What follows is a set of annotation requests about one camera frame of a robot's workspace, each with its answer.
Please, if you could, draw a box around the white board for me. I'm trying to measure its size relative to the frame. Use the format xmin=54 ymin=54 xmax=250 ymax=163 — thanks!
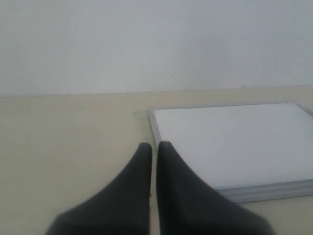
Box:
xmin=148 ymin=101 xmax=313 ymax=203

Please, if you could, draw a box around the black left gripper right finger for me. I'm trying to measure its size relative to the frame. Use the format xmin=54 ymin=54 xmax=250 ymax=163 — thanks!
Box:
xmin=156 ymin=141 xmax=275 ymax=235

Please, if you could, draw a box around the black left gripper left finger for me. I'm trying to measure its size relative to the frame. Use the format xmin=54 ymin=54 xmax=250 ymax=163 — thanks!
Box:
xmin=46 ymin=142 xmax=152 ymax=235

